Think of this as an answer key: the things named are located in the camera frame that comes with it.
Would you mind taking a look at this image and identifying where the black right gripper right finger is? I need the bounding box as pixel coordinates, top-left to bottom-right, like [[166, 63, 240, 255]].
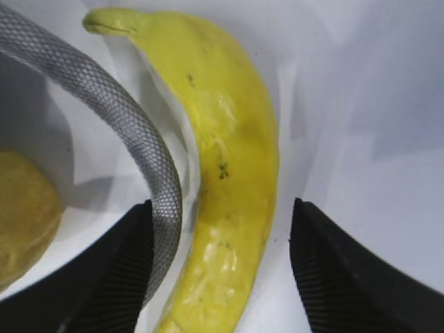
[[289, 198, 443, 332]]

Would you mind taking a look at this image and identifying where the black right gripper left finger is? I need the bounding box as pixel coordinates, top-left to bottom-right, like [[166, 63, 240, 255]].
[[1, 200, 154, 332]]

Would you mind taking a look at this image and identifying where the yellow pear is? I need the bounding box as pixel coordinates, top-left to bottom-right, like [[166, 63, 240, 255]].
[[1, 151, 62, 291]]

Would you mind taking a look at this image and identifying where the yellow banana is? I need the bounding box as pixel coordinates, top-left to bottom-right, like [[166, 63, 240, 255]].
[[83, 8, 280, 332]]

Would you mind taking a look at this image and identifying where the navy blue lunch bag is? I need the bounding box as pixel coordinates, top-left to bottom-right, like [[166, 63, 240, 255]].
[[1, 5, 183, 305]]

